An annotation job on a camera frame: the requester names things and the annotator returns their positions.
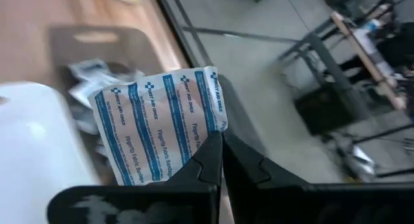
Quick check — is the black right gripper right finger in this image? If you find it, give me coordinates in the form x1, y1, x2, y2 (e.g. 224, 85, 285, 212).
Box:
222, 132, 414, 224

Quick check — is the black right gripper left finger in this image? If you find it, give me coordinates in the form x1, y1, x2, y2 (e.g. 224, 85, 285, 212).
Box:
47, 130, 224, 224

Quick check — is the white plastic bin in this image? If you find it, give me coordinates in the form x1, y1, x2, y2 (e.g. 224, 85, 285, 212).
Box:
0, 81, 102, 224

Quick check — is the large translucent grey bin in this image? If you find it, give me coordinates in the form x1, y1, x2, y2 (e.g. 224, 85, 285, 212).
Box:
47, 25, 269, 186

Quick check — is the wooden workbench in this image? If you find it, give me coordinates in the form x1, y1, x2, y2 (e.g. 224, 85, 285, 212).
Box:
278, 3, 408, 112

